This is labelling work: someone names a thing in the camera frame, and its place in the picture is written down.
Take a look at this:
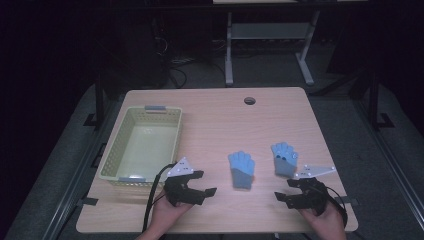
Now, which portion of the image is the person's right hand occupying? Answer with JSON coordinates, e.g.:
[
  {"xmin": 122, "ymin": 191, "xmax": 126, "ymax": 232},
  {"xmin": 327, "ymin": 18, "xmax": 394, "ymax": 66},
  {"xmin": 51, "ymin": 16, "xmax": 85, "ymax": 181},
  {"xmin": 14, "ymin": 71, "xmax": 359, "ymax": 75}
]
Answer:
[{"xmin": 297, "ymin": 199, "xmax": 348, "ymax": 240}]

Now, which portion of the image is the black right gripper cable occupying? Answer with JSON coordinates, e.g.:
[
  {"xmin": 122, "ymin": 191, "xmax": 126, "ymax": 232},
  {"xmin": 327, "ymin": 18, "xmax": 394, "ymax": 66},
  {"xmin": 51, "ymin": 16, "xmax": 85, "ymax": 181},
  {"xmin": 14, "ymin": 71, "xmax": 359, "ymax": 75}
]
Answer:
[{"xmin": 316, "ymin": 181, "xmax": 349, "ymax": 231}]

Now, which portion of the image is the white metal desk frame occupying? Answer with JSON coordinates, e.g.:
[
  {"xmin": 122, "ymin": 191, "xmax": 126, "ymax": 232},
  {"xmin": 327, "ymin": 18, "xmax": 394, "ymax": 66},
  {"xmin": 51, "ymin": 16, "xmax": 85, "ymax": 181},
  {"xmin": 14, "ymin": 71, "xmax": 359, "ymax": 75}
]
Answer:
[{"xmin": 224, "ymin": 10, "xmax": 322, "ymax": 87}]

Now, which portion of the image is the person's left hand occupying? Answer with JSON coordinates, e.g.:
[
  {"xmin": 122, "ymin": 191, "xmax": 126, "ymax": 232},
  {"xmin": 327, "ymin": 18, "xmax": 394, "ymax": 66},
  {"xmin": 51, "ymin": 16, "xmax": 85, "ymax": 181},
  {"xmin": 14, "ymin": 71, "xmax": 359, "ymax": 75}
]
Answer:
[{"xmin": 146, "ymin": 190, "xmax": 195, "ymax": 240}]

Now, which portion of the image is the tangle of floor cables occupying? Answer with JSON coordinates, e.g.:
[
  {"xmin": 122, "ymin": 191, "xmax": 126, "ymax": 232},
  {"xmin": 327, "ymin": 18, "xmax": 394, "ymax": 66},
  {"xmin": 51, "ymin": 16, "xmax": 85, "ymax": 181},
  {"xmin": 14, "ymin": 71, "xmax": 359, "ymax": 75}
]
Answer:
[{"xmin": 166, "ymin": 56, "xmax": 201, "ymax": 89}]

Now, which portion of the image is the black metal stand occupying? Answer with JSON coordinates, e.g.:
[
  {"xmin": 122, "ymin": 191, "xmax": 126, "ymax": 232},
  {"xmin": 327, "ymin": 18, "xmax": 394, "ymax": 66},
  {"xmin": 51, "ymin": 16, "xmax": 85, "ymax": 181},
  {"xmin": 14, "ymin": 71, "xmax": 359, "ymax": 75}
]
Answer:
[
  {"xmin": 83, "ymin": 74, "xmax": 108, "ymax": 128},
  {"xmin": 366, "ymin": 69, "xmax": 395, "ymax": 132}
]

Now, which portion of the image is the blue knit glove with dots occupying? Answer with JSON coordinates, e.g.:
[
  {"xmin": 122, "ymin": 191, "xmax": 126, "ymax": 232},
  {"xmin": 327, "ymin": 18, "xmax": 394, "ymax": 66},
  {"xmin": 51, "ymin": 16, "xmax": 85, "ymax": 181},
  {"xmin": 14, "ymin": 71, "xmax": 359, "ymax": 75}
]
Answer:
[{"xmin": 270, "ymin": 141, "xmax": 299, "ymax": 178}]

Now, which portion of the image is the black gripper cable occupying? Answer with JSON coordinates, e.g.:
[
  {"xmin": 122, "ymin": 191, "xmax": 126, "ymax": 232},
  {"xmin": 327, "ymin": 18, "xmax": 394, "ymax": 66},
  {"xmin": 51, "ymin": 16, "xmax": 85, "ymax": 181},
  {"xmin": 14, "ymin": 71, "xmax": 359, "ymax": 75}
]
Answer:
[
  {"xmin": 316, "ymin": 181, "xmax": 349, "ymax": 231},
  {"xmin": 141, "ymin": 162, "xmax": 178, "ymax": 234}
]

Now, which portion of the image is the cream plastic basket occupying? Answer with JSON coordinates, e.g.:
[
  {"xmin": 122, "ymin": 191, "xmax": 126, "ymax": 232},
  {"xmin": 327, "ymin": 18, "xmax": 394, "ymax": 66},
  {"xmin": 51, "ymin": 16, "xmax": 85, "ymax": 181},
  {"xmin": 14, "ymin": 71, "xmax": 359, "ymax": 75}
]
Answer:
[{"xmin": 98, "ymin": 105, "xmax": 184, "ymax": 188}]

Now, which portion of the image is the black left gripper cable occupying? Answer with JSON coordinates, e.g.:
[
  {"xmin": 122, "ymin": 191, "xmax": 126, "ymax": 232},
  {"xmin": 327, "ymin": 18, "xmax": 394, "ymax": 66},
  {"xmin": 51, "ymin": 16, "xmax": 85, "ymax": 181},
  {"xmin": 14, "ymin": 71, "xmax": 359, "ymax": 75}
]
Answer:
[{"xmin": 141, "ymin": 162, "xmax": 178, "ymax": 234}]

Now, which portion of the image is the grey tape strip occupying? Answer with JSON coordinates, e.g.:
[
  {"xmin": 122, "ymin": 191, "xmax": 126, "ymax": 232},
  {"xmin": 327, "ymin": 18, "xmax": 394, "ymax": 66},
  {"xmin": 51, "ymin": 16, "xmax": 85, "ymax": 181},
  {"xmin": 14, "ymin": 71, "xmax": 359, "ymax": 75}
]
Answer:
[
  {"xmin": 334, "ymin": 196, "xmax": 360, "ymax": 206},
  {"xmin": 76, "ymin": 196, "xmax": 100, "ymax": 207}
]

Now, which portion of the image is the plain blue knit glove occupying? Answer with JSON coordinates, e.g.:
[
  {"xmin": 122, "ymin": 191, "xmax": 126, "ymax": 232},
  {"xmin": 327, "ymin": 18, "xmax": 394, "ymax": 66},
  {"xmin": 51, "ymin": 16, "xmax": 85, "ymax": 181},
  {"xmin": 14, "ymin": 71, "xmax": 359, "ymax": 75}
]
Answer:
[{"xmin": 227, "ymin": 150, "xmax": 256, "ymax": 191}]

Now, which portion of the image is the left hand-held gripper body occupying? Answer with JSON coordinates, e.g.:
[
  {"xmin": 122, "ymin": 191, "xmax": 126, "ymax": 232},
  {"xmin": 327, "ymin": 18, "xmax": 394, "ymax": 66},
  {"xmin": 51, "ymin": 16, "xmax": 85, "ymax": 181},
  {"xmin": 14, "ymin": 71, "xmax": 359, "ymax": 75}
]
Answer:
[{"xmin": 162, "ymin": 157, "xmax": 205, "ymax": 206}]

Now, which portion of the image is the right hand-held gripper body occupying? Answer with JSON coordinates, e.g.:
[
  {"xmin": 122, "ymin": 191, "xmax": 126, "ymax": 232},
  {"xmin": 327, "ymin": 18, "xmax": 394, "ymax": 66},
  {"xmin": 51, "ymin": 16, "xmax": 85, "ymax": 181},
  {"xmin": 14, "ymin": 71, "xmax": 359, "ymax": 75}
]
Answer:
[{"xmin": 287, "ymin": 163, "xmax": 337, "ymax": 216}]

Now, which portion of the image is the aluminium floor rail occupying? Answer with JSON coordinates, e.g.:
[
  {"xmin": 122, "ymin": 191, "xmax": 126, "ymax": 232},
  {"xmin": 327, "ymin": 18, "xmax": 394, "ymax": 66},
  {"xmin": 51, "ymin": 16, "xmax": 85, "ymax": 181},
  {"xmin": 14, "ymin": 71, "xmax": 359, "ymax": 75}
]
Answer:
[
  {"xmin": 353, "ymin": 98, "xmax": 424, "ymax": 223},
  {"xmin": 39, "ymin": 99, "xmax": 119, "ymax": 240}
]

